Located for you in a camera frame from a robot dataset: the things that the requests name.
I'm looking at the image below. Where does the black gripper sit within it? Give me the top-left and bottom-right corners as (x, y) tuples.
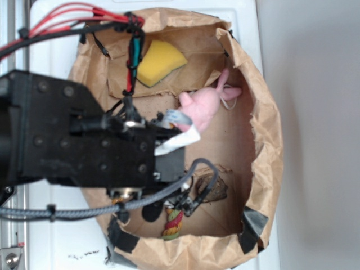
(106, 123), (201, 223)

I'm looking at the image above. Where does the multicolored twisted rope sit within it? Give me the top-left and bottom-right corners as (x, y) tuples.
(161, 208), (184, 240)

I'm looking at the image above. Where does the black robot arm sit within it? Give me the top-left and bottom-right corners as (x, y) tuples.
(1, 70), (195, 221)

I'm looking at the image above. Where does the dark brown rock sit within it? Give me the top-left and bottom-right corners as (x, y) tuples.
(196, 174), (228, 203)

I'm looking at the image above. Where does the pink plush bunny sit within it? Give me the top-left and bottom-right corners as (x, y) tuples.
(178, 68), (242, 133)

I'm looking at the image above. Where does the brown paper bag box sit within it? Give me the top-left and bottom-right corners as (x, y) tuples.
(67, 7), (284, 270)

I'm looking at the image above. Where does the yellow green sponge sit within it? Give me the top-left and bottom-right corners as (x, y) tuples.
(137, 40), (188, 87)

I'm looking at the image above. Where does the grey braided cable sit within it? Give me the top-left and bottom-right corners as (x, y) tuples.
(0, 157), (219, 223)

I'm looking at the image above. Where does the white ribbon cable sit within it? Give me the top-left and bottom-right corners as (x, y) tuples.
(154, 109), (202, 156)

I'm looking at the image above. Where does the red wire bundle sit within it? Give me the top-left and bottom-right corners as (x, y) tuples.
(0, 2), (146, 95)

